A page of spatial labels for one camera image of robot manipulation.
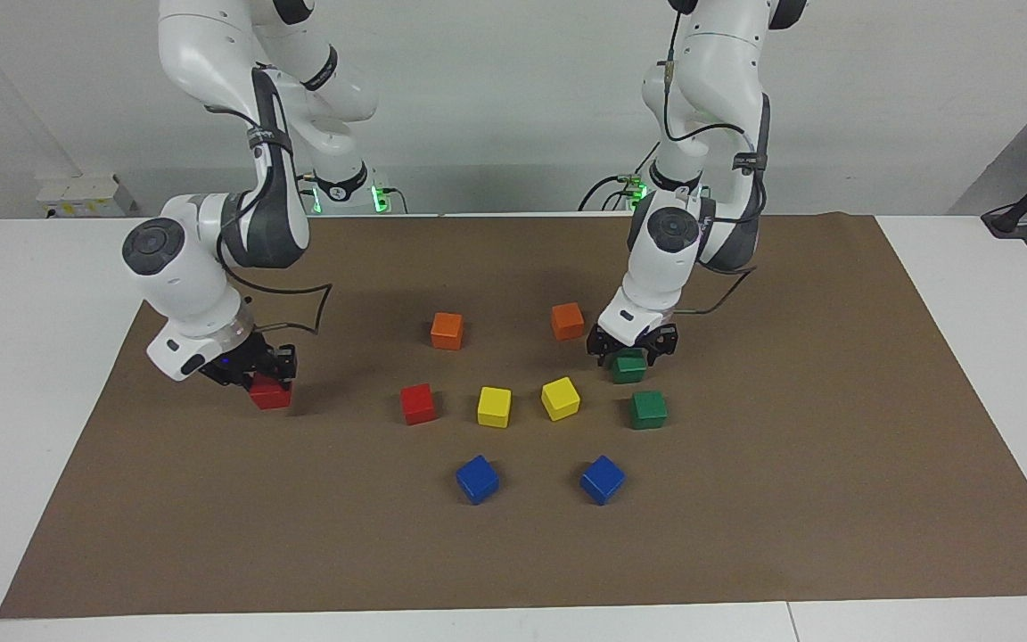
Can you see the green wooden cube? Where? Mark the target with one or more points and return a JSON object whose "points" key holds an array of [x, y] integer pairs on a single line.
{"points": [[629, 370], [648, 409]]}

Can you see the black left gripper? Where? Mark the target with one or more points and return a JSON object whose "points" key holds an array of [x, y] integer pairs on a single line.
{"points": [[629, 345]]}

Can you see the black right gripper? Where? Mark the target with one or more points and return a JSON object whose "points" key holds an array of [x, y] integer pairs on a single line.
{"points": [[233, 361]]}

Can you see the yellow wooden cube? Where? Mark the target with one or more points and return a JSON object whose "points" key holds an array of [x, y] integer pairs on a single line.
{"points": [[494, 407], [560, 399]]}

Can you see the orange wooden cube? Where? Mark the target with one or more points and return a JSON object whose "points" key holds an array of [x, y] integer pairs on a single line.
{"points": [[567, 321], [447, 330]]}

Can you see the red wooden cube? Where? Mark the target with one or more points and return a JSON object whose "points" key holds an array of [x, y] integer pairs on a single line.
{"points": [[268, 397], [418, 403]]}

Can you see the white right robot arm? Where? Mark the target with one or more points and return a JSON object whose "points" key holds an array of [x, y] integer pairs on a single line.
{"points": [[184, 267]]}

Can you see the brown paper table mat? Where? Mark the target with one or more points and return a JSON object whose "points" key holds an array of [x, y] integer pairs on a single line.
{"points": [[513, 553]]}

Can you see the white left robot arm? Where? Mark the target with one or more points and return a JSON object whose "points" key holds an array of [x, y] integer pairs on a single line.
{"points": [[656, 285]]}

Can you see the blue wooden cube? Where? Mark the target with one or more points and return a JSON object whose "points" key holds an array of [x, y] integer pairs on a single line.
{"points": [[603, 480], [477, 479]]}

